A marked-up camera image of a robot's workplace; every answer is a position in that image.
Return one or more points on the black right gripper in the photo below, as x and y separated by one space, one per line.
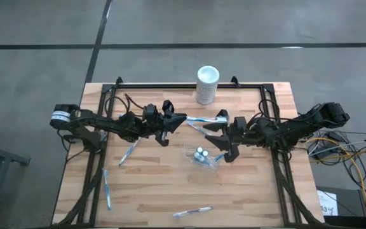
240 136

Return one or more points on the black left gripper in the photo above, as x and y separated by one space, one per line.
160 127

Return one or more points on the clear acrylic organizer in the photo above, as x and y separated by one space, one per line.
187 156

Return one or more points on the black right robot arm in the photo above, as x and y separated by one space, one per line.
297 130

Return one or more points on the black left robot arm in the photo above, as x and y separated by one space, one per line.
103 122

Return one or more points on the white cylindrical canister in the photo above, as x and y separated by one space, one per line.
207 89

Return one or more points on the purple white wrapped toothbrush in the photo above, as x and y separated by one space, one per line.
192 211

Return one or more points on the grey power adapter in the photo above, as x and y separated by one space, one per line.
322 153

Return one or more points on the white paper sign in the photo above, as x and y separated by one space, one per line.
327 202

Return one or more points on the black floor box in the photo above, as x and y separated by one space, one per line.
351 200

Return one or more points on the black metal cart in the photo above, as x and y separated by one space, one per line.
11 156

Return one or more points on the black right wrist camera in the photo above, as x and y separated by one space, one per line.
240 123

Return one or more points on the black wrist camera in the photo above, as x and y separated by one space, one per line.
151 112
240 123

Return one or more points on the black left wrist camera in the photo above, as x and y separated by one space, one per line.
151 112

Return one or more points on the black aluminium table frame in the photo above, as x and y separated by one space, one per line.
170 86

